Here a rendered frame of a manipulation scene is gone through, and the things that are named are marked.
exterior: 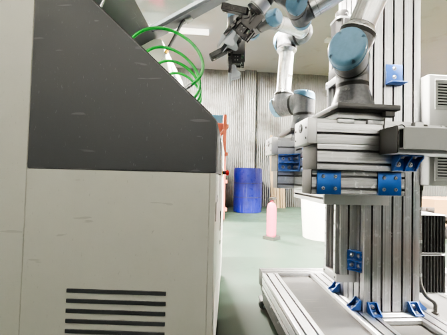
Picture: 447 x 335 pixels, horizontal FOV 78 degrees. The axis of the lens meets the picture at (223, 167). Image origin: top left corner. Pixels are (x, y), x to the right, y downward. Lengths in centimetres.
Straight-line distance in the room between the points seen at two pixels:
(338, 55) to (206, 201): 62
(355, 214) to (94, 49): 119
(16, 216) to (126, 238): 35
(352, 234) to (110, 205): 100
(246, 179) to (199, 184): 499
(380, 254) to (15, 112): 144
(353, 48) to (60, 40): 91
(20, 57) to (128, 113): 38
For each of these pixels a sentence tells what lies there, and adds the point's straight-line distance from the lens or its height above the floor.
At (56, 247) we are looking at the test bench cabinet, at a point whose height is 55.
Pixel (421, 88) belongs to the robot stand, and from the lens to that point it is 150.
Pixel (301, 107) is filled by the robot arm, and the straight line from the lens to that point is 157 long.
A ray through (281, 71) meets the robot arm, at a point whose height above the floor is 140.
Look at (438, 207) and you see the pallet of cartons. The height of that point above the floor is 33.
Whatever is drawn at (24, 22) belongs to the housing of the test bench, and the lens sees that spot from 114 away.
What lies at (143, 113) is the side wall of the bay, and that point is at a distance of 89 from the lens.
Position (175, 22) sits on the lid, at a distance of 173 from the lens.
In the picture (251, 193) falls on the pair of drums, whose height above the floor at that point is 43.
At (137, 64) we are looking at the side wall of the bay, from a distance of 94.
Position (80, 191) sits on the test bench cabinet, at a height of 72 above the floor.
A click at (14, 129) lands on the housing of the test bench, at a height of 91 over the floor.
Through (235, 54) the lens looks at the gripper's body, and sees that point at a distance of 139.
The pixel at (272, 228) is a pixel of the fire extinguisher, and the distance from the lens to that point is 352.
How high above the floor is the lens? 78
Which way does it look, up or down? 2 degrees up
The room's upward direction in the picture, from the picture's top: 1 degrees clockwise
